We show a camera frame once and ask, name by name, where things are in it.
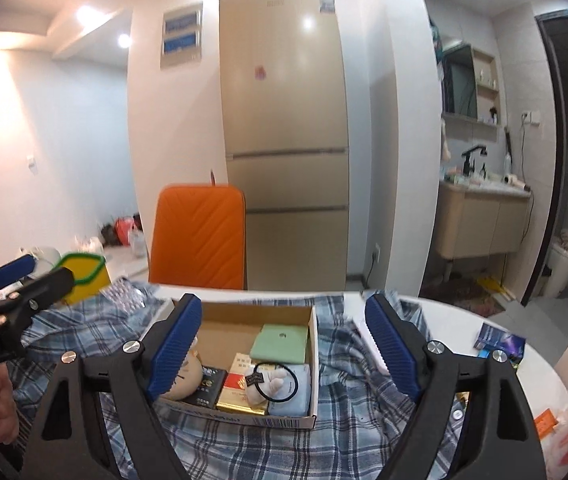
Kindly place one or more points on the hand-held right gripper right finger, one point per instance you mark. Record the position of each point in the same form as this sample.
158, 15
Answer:
394, 355

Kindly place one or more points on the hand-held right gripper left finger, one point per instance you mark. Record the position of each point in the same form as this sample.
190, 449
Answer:
174, 345

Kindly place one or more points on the beige round plush doll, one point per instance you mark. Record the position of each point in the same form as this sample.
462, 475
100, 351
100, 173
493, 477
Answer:
189, 377

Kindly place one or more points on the small black box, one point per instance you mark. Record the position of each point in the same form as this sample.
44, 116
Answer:
209, 387

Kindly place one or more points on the cardboard box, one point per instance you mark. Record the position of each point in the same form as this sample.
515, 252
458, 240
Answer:
244, 320

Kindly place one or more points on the red and gold cigarette pack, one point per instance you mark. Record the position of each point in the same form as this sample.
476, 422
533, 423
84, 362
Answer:
236, 400

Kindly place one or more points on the light blue tissue packet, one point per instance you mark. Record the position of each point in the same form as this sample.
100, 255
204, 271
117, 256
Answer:
304, 395

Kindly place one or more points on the green wallet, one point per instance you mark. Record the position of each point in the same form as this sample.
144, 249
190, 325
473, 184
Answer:
281, 342

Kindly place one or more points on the white plush charm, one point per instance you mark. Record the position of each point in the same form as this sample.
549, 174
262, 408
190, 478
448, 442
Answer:
274, 385

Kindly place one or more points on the person's left hand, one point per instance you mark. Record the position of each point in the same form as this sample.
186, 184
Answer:
4, 405

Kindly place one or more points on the white remote control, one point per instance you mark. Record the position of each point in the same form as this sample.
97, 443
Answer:
371, 342

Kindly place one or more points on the white container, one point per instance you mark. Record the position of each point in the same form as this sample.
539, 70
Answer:
44, 255

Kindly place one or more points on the yellow bin with green rim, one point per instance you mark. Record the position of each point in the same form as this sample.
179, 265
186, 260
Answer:
89, 280

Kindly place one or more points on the blister pill pack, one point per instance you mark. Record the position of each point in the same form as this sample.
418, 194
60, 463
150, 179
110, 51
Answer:
124, 296

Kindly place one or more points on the black plastic bag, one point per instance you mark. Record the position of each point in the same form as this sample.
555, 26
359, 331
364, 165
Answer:
108, 234

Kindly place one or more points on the patterned floor mat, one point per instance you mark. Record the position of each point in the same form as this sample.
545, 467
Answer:
464, 297

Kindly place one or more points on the red plastic bag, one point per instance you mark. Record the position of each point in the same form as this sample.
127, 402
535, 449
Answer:
125, 230

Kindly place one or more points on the dark blue packet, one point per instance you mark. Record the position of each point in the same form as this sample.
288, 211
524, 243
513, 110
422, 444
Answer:
499, 339

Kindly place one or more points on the orange padded chair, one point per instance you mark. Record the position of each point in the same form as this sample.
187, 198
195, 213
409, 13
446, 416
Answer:
196, 240

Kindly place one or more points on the white plastic bag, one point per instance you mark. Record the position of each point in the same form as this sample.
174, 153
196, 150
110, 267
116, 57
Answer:
137, 242

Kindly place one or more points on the yellow floor item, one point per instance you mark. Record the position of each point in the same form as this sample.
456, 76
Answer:
494, 285

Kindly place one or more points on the blue plaid shirt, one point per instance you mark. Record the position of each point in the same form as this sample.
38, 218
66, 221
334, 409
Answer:
264, 450

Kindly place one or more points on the beige bathroom vanity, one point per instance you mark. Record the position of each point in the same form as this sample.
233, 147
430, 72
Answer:
484, 222

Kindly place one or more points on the white laundry bin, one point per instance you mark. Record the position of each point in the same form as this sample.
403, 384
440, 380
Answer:
559, 270

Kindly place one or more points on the translucent plastic bag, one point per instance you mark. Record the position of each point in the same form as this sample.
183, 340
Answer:
564, 435

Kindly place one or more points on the black faucet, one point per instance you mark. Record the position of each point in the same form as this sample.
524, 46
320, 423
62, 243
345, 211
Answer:
469, 160

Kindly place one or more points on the white hair dryer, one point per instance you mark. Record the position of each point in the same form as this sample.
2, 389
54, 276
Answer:
514, 181

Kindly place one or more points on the beige hanging towel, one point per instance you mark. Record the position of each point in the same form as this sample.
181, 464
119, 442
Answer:
444, 140

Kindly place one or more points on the white electric toothbrush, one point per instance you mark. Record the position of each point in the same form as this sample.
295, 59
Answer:
507, 160

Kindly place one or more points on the beige refrigerator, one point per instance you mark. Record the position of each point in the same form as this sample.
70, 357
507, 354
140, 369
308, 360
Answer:
284, 120

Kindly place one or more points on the ceiling spotlight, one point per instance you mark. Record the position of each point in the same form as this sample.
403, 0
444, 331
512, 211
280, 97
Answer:
85, 12
123, 40

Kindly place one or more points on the bathroom mirror cabinet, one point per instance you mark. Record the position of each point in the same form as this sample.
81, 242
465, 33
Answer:
464, 82

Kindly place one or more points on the pink fridge magnet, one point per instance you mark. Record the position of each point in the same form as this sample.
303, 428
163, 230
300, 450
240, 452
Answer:
260, 72

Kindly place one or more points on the low wall outlet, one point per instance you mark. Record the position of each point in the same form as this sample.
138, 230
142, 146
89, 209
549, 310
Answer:
376, 253

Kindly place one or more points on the white wall switch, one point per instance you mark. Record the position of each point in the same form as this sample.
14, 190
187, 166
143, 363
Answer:
33, 165

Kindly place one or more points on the dark door frame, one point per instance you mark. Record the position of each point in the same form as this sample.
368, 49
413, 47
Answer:
556, 160

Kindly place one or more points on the bathroom wall outlet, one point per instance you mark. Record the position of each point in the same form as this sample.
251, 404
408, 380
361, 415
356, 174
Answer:
530, 117

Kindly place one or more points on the wall electrical panel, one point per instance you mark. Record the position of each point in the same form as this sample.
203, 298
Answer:
181, 35

